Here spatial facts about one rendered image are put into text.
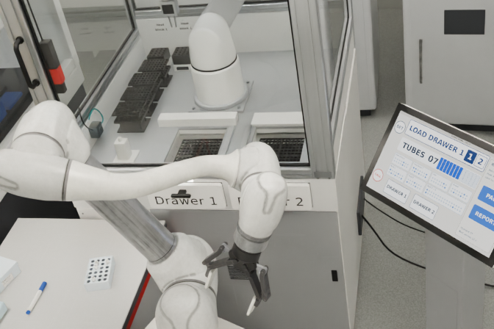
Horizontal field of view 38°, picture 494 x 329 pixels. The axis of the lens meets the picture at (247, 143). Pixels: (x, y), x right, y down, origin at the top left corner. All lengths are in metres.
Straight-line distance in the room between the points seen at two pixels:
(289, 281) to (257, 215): 1.15
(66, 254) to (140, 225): 0.79
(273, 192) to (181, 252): 0.45
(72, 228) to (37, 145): 1.12
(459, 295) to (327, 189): 0.56
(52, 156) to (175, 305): 0.52
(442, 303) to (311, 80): 0.93
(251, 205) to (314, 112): 0.67
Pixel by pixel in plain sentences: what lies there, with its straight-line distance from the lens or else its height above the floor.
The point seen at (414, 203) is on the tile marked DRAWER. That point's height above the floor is 1.00.
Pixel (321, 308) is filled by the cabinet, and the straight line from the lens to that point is 2.96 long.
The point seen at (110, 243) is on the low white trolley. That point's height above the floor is 0.76.
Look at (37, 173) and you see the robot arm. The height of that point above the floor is 1.57.
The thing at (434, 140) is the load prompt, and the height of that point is 1.15.
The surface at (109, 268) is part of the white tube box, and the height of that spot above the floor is 0.80.
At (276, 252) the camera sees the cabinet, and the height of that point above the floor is 0.59.
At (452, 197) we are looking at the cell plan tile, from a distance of 2.22.
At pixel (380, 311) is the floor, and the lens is 3.30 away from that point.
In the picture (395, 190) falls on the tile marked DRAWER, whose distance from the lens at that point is 2.32.
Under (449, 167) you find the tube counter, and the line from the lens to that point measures 2.24.
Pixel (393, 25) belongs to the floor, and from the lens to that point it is 5.42.
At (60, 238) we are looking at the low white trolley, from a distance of 2.82.
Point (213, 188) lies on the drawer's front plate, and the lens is 2.57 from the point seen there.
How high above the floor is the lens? 2.51
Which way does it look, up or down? 35 degrees down
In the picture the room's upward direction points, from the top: 11 degrees counter-clockwise
